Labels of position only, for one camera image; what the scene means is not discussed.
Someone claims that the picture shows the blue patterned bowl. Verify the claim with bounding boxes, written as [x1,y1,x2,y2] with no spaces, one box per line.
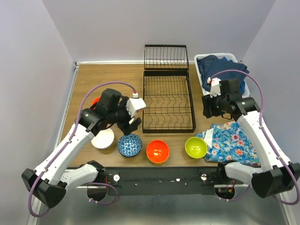
[117,134,143,158]

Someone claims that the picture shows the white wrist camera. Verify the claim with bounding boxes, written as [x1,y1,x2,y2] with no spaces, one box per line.
[207,77,221,98]
[126,93,146,118]

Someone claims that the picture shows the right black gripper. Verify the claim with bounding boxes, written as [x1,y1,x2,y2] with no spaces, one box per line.
[201,91,228,118]

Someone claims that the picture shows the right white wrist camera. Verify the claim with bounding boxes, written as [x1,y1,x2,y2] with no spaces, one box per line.
[207,77,221,98]

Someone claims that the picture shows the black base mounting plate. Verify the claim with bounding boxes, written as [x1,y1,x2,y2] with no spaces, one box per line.
[86,166,242,199]

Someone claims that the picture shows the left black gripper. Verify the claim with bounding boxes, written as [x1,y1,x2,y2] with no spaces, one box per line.
[107,97,142,135]

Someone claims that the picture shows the white plastic laundry basket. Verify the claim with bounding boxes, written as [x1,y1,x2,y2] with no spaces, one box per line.
[194,53,250,98]

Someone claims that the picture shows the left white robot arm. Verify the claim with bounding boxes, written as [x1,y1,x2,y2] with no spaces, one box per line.
[21,89,146,209]

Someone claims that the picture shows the orange bowl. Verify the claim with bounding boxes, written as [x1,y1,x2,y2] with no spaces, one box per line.
[146,140,170,164]
[92,97,101,106]

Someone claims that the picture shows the lime green bowl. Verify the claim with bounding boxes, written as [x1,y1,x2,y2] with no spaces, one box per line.
[185,137,208,159]

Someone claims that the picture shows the black wire dish rack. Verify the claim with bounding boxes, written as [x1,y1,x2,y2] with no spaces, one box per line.
[142,44,196,134]

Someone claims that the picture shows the orange bowl centre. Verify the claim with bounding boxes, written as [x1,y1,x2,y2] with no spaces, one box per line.
[146,140,170,164]

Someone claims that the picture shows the dark blue jeans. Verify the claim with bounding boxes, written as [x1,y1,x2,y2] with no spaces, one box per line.
[196,54,249,95]

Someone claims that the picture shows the orange bowl far left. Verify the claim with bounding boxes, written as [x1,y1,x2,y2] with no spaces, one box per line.
[92,97,101,106]

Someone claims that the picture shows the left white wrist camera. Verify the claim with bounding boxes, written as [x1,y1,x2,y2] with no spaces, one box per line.
[126,93,146,118]

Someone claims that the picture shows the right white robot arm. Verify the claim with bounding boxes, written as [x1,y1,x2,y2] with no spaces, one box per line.
[202,78,300,198]

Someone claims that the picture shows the blue floral cloth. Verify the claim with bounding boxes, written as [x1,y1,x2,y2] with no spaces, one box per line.
[196,121,260,166]

